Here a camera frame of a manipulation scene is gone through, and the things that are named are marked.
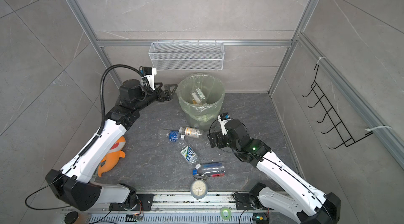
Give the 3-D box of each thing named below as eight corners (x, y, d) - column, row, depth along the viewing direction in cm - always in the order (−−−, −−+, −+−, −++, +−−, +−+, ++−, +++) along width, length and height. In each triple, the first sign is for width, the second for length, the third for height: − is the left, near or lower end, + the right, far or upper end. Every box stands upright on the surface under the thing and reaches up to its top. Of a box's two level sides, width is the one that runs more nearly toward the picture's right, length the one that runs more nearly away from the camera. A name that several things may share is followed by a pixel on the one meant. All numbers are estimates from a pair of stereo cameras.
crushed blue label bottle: (167, 143, 95) (165, 138, 90) (168, 134, 99) (167, 130, 94) (178, 143, 95) (177, 138, 90) (179, 134, 99) (178, 130, 94)
